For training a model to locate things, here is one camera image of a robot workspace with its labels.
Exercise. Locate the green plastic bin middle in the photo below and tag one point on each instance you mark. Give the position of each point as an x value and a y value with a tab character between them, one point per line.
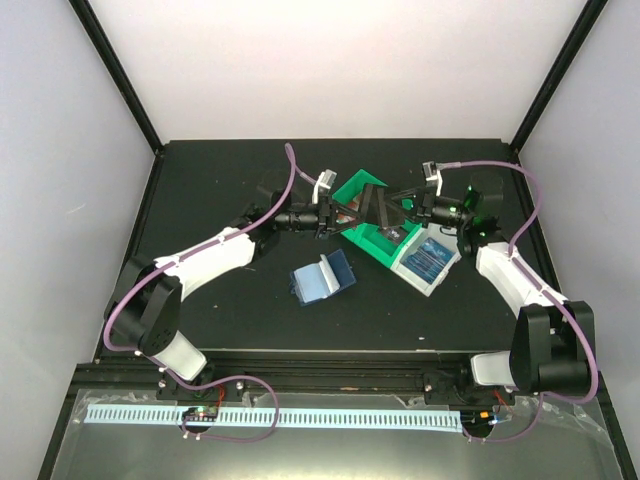
385	244

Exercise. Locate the blue leather card holder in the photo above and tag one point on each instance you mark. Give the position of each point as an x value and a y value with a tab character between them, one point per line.
319	281

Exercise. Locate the frame post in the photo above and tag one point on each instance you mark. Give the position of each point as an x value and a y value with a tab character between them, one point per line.
103	47
580	31

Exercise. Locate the white slotted cable duct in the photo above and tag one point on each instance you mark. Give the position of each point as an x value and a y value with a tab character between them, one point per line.
301	418

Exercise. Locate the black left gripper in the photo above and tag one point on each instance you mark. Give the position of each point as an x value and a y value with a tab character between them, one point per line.
324	216

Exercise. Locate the green plastic bin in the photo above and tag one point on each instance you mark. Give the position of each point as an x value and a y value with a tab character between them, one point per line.
385	244
350	193

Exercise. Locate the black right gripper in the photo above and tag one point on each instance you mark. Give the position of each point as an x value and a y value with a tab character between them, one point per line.
424	206

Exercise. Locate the black aluminium frame rail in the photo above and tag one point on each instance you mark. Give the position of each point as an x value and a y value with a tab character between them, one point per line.
368	372

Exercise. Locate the blue card stack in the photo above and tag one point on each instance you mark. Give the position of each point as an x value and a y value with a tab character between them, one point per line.
429	260

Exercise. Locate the clear plastic bin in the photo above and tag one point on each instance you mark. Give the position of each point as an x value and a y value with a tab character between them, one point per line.
445	236

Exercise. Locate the small circuit board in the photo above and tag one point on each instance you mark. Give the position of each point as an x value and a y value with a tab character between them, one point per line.
200	414

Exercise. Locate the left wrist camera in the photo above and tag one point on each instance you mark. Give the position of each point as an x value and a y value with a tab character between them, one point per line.
323	185

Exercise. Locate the right frame post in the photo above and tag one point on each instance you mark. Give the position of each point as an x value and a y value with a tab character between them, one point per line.
580	31

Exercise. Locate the green plastic bin left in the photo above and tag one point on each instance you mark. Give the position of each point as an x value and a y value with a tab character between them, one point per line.
350	193

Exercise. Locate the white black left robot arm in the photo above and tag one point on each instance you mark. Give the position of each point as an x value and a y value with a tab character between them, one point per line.
143	314

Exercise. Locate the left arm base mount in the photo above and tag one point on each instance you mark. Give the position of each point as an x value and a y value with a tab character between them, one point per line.
231	390

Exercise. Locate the left frame post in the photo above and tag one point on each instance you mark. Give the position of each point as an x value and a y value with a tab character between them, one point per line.
103	47

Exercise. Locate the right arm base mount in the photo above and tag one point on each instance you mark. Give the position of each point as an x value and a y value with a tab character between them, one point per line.
446	388

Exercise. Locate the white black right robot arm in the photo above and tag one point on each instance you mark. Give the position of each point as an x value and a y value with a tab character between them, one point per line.
552	349

